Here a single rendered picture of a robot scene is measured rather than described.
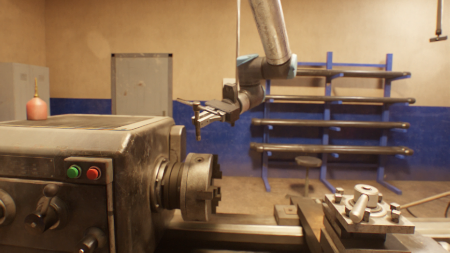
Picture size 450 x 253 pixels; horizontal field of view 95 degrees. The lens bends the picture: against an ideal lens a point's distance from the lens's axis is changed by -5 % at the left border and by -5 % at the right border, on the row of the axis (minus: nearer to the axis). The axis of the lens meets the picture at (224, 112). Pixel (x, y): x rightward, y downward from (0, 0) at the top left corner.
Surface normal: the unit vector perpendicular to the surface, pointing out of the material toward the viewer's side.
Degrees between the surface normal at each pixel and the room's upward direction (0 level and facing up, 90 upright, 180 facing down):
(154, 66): 90
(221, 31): 90
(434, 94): 90
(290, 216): 0
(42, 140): 45
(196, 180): 57
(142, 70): 90
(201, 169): 40
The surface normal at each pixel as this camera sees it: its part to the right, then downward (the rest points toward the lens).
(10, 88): -0.06, 0.07
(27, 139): -0.03, -0.65
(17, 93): 1.00, 0.03
